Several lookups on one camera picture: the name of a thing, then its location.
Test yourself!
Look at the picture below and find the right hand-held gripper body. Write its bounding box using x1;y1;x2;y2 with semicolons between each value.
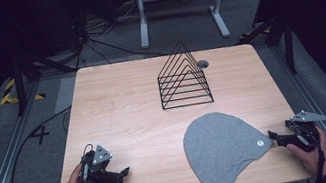
282;105;326;156

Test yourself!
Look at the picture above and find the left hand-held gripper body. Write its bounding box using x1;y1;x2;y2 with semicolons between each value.
73;141;118;183

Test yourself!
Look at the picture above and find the grey knitted beanie hat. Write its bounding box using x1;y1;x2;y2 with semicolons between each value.
178;103;282;183

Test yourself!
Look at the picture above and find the person's right hand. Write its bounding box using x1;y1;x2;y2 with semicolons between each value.
283;125;326;183

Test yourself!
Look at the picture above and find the black metal stand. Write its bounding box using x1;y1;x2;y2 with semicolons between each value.
233;10;302;85
6;42;84;118

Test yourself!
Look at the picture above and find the grey round table grommet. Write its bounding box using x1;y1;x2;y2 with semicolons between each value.
196;58;210;70

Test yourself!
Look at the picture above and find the yellow and black floor tape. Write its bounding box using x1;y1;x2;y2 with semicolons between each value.
0;72;47;108

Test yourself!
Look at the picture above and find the right hand-held gripper black cable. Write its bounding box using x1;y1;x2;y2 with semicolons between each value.
304;135;326;183

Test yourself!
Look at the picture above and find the long black floor cable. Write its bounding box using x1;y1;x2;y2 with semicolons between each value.
0;105;86;183

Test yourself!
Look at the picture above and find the black wire file rack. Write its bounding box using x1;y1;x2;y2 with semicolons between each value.
151;37;216;112

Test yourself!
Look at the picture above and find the tangle of black cables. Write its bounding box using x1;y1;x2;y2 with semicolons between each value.
64;0;168;72

